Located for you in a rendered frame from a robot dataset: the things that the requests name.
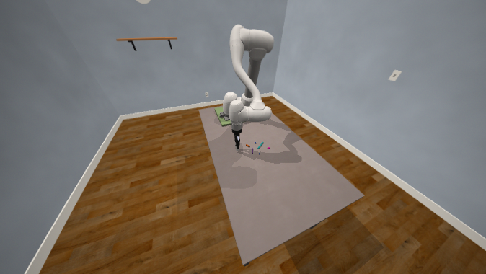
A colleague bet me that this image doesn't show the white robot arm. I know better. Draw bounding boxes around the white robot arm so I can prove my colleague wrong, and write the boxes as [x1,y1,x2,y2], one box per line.
[219,25,274,131]

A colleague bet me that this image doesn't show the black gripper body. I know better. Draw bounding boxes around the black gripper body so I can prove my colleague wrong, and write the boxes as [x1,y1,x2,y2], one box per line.
[232,129,242,138]

